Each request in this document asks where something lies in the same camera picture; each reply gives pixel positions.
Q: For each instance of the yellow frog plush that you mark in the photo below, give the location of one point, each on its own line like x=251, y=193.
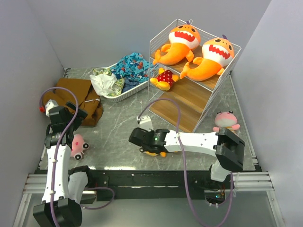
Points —
x=165, y=79
x=162, y=154

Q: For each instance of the white wire wooden shelf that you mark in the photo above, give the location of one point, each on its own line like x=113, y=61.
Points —
x=193, y=97

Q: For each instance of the large orange shark plush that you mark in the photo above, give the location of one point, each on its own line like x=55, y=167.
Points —
x=183, y=40

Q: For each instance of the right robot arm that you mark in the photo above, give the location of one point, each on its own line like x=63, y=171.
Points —
x=224, y=145

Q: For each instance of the brown garment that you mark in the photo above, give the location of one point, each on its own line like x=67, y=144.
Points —
x=88, y=99

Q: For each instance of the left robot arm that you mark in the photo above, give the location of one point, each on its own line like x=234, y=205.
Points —
x=60, y=205

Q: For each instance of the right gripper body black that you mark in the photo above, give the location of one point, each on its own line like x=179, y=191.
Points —
x=152, y=131

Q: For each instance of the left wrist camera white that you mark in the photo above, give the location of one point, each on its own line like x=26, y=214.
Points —
x=48, y=106

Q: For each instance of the pink frog plush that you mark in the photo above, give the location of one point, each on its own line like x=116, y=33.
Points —
x=226, y=120
x=79, y=145

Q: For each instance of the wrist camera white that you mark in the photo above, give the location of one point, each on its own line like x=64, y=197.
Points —
x=145, y=122
x=48, y=106

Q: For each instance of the white green cloth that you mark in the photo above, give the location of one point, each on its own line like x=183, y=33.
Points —
x=105, y=82

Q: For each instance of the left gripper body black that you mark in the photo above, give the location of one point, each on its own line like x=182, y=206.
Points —
x=70, y=115

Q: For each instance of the blue patterned cloth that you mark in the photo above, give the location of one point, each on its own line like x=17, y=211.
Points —
x=133, y=69

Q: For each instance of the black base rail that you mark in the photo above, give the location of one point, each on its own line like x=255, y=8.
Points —
x=139, y=184

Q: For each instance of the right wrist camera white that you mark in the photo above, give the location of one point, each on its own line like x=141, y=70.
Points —
x=145, y=122

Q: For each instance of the white laundry basket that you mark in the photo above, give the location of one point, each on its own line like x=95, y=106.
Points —
x=115, y=99

